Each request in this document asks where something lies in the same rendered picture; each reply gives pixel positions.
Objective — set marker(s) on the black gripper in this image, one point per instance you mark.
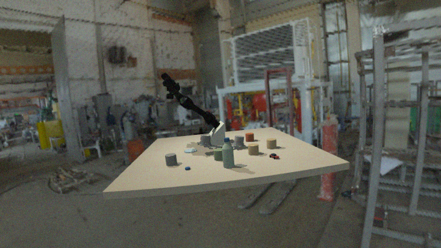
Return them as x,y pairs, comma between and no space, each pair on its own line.
169,95

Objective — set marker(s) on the grey cylinder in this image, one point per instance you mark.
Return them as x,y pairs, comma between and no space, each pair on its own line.
205,138
239,139
171,159

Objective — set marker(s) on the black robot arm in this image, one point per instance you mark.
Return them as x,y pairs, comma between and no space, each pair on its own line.
188,103

